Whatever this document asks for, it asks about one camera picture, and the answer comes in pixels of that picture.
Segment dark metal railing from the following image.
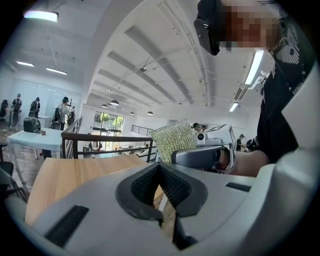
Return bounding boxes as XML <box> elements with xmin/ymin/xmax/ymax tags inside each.
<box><xmin>60</xmin><ymin>115</ymin><xmax>154</xmax><ymax>164</ymax></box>

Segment person's head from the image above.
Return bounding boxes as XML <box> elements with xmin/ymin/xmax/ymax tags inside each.
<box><xmin>219</xmin><ymin>0</ymin><xmax>281</xmax><ymax>51</ymax></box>

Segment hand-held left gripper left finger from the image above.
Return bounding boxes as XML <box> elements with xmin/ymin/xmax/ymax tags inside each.
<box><xmin>24</xmin><ymin>161</ymin><xmax>177</xmax><ymax>256</ymax></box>

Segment person's right hand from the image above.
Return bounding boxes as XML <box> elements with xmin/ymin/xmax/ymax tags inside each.
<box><xmin>216</xmin><ymin>147</ymin><xmax>230</xmax><ymax>171</ymax></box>

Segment ceiling air conditioner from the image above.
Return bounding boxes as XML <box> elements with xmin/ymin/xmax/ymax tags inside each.
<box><xmin>233</xmin><ymin>83</ymin><xmax>251</xmax><ymax>101</ymax></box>

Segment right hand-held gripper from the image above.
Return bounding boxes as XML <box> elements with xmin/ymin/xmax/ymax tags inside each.
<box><xmin>170</xmin><ymin>123</ymin><xmax>237</xmax><ymax>175</ymax></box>

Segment white table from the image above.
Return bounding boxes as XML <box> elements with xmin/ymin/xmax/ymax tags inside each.
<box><xmin>6</xmin><ymin>128</ymin><xmax>64</xmax><ymax>161</ymax></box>

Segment large glass window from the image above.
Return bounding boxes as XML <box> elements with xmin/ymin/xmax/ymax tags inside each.
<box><xmin>92</xmin><ymin>110</ymin><xmax>125</xmax><ymax>138</ymax></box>

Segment white ceiling device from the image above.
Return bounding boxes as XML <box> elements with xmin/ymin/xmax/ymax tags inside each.
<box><xmin>249</xmin><ymin>70</ymin><xmax>270</xmax><ymax>90</ymax></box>

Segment black head-worn camera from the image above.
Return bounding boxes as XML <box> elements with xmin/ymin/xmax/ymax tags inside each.
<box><xmin>193</xmin><ymin>0</ymin><xmax>222</xmax><ymax>57</ymax></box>

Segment black bag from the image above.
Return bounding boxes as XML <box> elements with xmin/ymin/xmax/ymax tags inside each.
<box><xmin>23</xmin><ymin>116</ymin><xmax>42</xmax><ymax>134</ymax></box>

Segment person's black shirt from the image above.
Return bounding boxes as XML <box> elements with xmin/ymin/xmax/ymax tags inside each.
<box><xmin>254</xmin><ymin>4</ymin><xmax>315</xmax><ymax>165</ymax></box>

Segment person's right forearm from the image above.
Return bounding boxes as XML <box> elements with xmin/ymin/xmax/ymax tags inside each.
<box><xmin>228</xmin><ymin>149</ymin><xmax>272</xmax><ymax>178</ymax></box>

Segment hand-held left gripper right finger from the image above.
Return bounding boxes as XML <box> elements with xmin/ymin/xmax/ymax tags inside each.
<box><xmin>155</xmin><ymin>149</ymin><xmax>320</xmax><ymax>252</ymax></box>

